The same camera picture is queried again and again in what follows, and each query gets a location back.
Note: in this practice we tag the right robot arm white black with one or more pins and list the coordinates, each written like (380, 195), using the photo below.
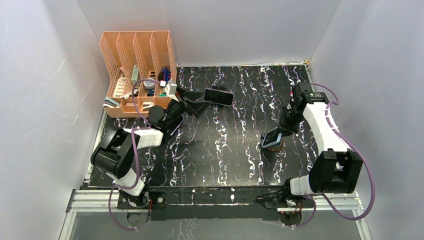
(337, 167)

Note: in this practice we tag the white label tag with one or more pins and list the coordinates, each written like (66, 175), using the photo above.
(120, 86)

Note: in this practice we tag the phone with purple case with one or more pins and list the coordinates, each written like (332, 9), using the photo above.
(175, 125)

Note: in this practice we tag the phone with pink case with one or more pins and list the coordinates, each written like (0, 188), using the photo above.
(219, 97)

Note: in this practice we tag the green white box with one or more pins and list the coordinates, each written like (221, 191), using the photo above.
(135, 75)

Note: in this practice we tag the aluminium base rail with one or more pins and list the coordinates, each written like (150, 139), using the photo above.
(168, 203)

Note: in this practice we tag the blue black tool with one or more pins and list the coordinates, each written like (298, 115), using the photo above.
(164, 75)

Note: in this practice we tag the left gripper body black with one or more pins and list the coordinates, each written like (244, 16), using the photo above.
(176, 109)

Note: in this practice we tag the orange plastic file organizer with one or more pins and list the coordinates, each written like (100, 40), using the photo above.
(151, 51)

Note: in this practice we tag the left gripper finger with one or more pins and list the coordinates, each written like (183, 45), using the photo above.
(188, 95)
(197, 108)

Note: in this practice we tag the phone with blue case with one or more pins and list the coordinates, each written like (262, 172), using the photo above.
(272, 137)

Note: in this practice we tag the grey stand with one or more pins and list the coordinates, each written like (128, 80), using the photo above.
(276, 147)

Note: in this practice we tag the round blue white tape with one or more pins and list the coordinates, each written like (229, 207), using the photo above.
(149, 84)

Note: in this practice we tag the white stapler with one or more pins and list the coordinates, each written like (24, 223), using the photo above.
(146, 106)

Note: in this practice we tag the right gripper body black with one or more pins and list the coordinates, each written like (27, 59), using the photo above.
(290, 120)

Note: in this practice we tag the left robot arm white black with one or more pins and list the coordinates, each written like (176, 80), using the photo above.
(116, 154)

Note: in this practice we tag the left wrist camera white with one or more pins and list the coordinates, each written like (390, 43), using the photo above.
(170, 89)

